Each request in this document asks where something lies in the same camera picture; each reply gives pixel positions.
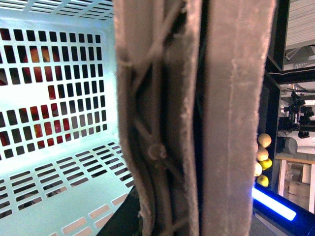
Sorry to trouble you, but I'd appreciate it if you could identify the brown basket handle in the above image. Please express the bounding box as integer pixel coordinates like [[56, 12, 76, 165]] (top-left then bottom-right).
[[114, 0, 277, 236]]

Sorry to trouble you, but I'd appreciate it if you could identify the light blue plastic basket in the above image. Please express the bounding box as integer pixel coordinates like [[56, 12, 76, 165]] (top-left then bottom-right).
[[0, 0, 133, 236]]

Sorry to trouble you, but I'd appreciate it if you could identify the yellow pears pile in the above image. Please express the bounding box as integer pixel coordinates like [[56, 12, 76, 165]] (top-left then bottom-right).
[[254, 133, 273, 187]]

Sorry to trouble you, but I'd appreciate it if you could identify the blue light bar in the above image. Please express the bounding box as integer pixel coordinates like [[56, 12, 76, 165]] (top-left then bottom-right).
[[252, 187, 297, 221]]

